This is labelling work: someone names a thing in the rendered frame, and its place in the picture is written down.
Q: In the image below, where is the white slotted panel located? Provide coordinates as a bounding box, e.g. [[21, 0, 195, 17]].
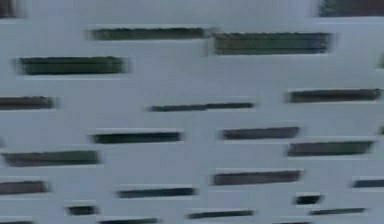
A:
[[0, 0, 384, 224]]

